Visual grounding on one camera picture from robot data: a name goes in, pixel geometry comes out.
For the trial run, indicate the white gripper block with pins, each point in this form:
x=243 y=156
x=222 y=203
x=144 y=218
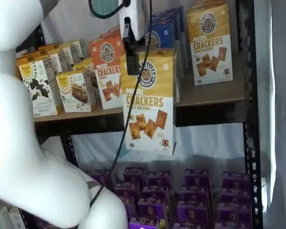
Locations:
x=138 y=16

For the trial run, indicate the grey-white side curtain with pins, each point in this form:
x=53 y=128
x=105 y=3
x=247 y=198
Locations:
x=278 y=119

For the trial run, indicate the yellow white pretzel crackers box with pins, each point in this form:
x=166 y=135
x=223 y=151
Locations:
x=208 y=2
x=150 y=107
x=209 y=47

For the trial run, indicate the orange white pretzel crackers box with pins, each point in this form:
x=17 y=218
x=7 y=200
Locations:
x=107 y=71
x=109 y=33

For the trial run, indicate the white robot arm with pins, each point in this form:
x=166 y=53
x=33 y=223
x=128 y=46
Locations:
x=9 y=119

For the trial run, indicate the purple Annie's snack box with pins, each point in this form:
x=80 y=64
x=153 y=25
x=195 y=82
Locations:
x=46 y=224
x=233 y=226
x=159 y=179
x=126 y=190
x=135 y=175
x=152 y=208
x=234 y=213
x=193 y=212
x=190 y=226
x=234 y=196
x=145 y=224
x=103 y=177
x=131 y=210
x=235 y=180
x=196 y=177
x=155 y=194
x=194 y=193

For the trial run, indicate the white yellow dark-cookie box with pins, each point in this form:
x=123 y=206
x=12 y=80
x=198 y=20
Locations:
x=64 y=57
x=26 y=59
x=38 y=95

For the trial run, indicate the dark teal wrist camera unit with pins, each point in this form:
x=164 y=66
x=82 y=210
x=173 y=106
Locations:
x=102 y=7

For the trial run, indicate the white backdrop sheet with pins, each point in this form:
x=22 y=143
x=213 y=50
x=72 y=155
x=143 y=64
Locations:
x=205 y=143

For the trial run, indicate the white yellow snack-bar box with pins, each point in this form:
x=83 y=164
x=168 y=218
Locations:
x=71 y=95
x=78 y=48
x=84 y=64

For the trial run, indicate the black metal shelf frame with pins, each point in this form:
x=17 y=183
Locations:
x=250 y=119

